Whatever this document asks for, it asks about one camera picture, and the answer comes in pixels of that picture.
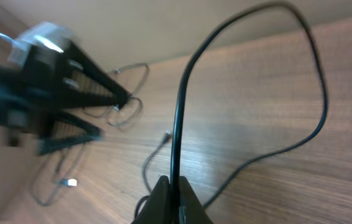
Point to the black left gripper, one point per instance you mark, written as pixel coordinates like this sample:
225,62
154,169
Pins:
36,87

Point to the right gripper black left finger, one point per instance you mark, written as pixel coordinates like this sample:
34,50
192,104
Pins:
154,208

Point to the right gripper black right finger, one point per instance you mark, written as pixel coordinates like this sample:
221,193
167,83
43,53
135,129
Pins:
190,209

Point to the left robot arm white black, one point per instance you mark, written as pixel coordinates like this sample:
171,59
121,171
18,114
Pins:
65,100

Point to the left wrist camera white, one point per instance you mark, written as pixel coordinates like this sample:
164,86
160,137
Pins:
44,35

